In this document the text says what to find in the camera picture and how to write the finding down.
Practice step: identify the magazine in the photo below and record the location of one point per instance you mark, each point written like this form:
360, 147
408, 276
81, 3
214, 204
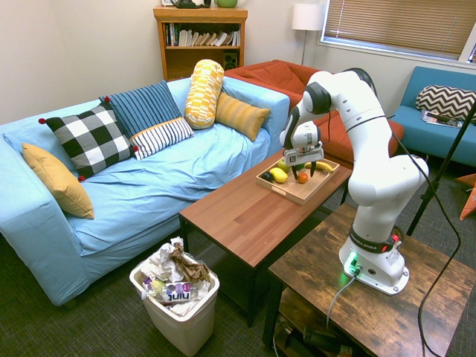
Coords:
435, 118

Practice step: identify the orange sectional sofa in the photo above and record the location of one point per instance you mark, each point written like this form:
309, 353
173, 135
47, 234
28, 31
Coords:
275, 76

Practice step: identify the mustard striped lumbar pillow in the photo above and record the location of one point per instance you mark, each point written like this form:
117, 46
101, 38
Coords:
240, 115

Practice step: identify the wooden bookshelf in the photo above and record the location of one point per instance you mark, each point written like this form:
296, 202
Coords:
201, 15

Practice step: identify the small black speaker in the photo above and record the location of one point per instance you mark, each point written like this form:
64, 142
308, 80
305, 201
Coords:
230, 61

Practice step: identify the orange tangerine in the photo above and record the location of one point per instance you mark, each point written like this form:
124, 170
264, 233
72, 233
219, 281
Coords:
303, 178

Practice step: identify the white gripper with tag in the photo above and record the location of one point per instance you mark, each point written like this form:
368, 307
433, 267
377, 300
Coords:
303, 154

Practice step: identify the cream plastic trash bin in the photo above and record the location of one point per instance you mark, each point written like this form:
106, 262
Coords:
186, 327

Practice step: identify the light blue sofa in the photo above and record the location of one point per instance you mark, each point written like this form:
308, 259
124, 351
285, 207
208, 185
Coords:
148, 193

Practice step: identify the black object on shelf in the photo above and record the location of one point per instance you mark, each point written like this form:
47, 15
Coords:
186, 3

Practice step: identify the rustic brown side table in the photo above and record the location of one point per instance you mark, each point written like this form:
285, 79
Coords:
372, 316

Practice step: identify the yellow-green apple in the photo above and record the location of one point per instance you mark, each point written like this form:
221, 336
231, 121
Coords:
284, 167

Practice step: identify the crumpled white paper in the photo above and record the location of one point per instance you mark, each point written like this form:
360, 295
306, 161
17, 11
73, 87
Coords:
160, 260

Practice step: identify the black white checked pillow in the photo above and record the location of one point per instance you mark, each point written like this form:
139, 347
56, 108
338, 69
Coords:
91, 139

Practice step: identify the yellow banana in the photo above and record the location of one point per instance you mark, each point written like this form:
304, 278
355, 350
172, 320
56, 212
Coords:
325, 167

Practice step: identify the blue striped pillow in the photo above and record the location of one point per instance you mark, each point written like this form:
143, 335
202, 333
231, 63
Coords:
143, 106

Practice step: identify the teal sofa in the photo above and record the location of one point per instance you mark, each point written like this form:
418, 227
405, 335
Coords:
420, 137

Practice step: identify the white shade floor lamp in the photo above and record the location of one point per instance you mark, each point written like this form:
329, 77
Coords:
306, 16

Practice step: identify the wooden serving tray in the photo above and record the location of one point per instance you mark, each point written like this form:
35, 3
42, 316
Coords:
305, 191

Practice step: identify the yellow lemon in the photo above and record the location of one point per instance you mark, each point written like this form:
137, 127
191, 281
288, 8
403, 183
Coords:
278, 175

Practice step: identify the reddish wooden coffee table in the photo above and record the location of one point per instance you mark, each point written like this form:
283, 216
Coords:
238, 219

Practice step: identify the clear hint water bottle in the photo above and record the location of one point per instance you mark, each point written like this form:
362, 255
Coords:
178, 292

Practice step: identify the black device under table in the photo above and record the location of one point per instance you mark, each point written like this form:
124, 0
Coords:
320, 338

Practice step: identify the black white chevron pillow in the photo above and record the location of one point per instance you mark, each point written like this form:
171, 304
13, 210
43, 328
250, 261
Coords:
446, 100

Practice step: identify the dark avocado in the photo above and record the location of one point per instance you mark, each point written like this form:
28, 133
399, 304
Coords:
267, 177

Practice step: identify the row of books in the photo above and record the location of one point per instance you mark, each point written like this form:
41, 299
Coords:
201, 39

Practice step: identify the plain mustard pillow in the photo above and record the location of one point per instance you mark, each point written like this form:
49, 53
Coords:
59, 182

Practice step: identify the brown window blinds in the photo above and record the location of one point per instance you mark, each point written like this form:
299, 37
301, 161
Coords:
394, 22

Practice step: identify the black camera tripod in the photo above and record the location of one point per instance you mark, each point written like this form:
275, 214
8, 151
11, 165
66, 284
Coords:
431, 189

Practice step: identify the orange fabric object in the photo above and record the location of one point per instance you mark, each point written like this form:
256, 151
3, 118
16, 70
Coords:
469, 201

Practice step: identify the green pot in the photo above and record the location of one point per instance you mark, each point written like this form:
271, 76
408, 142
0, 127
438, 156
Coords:
226, 3

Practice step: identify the yellow patterned bolster pillow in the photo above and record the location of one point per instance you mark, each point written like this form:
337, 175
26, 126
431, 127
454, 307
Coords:
204, 94

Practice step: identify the crumpled brown paper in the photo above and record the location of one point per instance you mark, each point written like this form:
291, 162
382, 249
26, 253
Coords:
187, 266

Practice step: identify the white navy striped pillow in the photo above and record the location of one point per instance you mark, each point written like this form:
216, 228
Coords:
161, 137

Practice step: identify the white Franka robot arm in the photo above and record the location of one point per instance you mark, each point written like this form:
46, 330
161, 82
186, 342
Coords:
372, 148

